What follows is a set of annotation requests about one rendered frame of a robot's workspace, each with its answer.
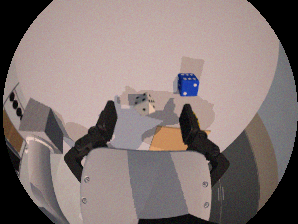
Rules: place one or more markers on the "orange mat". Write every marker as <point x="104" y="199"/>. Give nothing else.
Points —
<point x="167" y="138"/>

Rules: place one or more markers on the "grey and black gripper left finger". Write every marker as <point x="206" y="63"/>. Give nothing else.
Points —
<point x="97" y="135"/>

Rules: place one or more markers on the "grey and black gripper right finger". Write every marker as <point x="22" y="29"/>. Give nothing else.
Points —
<point x="197" y="139"/>

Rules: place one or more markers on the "white die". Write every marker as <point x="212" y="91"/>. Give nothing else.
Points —
<point x="144" y="104"/>

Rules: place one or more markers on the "blue die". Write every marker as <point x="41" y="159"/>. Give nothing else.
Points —
<point x="188" y="84"/>

